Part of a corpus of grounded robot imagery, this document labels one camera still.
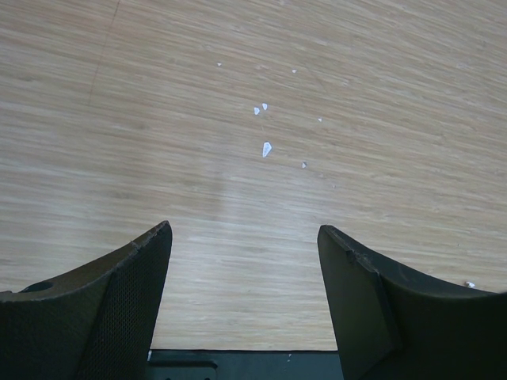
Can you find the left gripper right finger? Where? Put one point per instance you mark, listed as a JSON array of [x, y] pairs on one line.
[[393, 322]]

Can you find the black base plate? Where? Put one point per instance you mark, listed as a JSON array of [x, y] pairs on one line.
[[242, 364]]

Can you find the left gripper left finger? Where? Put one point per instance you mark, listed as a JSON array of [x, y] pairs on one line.
[[94, 322]]

